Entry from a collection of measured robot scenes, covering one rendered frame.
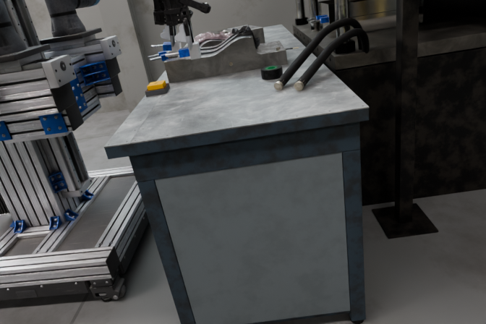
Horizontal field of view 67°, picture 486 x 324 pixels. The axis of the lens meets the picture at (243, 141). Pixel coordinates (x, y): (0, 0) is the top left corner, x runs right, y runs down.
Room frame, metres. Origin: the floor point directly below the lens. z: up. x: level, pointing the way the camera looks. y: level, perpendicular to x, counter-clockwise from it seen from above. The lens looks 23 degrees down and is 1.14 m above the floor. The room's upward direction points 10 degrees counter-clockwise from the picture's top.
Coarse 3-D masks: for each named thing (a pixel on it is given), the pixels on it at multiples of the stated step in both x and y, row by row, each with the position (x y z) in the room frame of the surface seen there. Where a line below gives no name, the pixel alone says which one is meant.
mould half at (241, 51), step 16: (224, 48) 1.52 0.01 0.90; (240, 48) 1.52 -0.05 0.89; (256, 48) 1.67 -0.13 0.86; (272, 48) 1.59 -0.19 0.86; (176, 64) 1.53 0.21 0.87; (192, 64) 1.53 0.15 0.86; (208, 64) 1.53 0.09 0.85; (224, 64) 1.52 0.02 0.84; (240, 64) 1.52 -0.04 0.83; (256, 64) 1.52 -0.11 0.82; (272, 64) 1.51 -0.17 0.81; (176, 80) 1.53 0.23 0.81
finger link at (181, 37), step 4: (180, 28) 1.40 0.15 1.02; (180, 32) 1.40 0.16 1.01; (176, 36) 1.39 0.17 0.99; (180, 36) 1.39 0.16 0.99; (184, 36) 1.39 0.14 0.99; (188, 36) 1.38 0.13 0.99; (176, 40) 1.39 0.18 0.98; (180, 40) 1.39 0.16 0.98; (184, 40) 1.39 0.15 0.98; (188, 40) 1.38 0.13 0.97; (188, 44) 1.39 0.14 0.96
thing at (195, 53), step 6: (198, 42) 1.45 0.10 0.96; (180, 48) 1.44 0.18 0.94; (186, 48) 1.42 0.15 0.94; (192, 48) 1.40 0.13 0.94; (198, 48) 1.41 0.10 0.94; (168, 54) 1.43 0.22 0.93; (174, 54) 1.43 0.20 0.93; (180, 54) 1.41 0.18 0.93; (186, 54) 1.41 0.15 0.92; (192, 54) 1.40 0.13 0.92; (198, 54) 1.40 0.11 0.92
